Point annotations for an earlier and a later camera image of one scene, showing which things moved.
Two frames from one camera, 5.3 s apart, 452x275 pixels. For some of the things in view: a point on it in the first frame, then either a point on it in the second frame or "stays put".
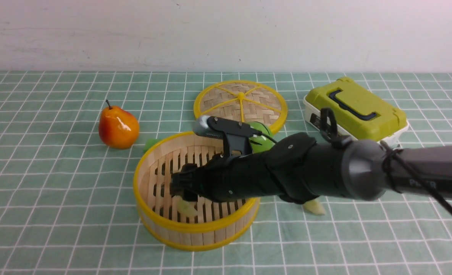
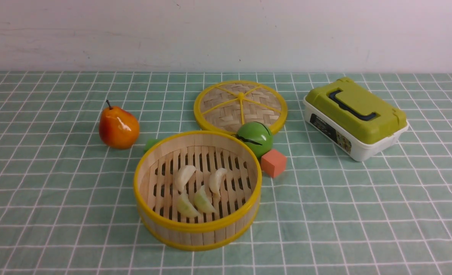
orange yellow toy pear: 118,129 stays put
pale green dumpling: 186,209 stays put
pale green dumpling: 315,207 to 202,203
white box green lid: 360,112 stays put
